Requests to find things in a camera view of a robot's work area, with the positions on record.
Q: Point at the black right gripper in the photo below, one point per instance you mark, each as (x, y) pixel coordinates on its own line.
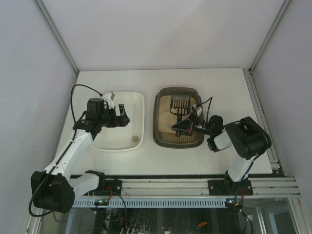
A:
(186, 126)

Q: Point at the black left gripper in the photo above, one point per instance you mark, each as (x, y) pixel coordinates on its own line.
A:
(117, 116)

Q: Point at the black slotted litter scoop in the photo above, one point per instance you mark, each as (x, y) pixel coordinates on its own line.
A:
(182, 103)

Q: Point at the brown translucent litter box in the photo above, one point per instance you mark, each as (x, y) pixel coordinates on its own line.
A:
(170, 140)

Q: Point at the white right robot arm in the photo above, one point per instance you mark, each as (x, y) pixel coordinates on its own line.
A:
(249, 140)

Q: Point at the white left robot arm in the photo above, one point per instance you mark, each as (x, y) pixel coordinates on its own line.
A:
(52, 189)

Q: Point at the white plastic waste tray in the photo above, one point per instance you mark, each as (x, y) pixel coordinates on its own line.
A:
(119, 139)

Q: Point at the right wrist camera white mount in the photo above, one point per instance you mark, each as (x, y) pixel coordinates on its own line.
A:
(197, 109)

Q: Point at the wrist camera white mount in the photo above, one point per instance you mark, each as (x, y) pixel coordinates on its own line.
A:
(197, 109)
(109, 97)

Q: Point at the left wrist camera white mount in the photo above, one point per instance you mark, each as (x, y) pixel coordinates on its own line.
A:
(109, 97)

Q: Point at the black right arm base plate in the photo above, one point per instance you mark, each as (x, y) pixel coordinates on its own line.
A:
(224, 187)

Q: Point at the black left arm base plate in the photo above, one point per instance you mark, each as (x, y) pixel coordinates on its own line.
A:
(111, 186)

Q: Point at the right side aluminium rail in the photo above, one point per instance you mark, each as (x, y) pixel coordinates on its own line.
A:
(260, 112)

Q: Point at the slotted grey cable duct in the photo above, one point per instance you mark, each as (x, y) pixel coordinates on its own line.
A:
(151, 203)

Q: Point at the aluminium front frame rail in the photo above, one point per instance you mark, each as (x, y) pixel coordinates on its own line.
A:
(263, 187)

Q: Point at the left aluminium corner post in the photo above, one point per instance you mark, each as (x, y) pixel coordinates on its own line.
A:
(56, 34)

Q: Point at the aluminium corner post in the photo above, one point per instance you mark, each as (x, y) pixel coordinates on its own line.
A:
(56, 34)
(274, 26)

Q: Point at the right aluminium corner post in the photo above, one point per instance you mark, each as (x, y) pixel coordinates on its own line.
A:
(274, 26)

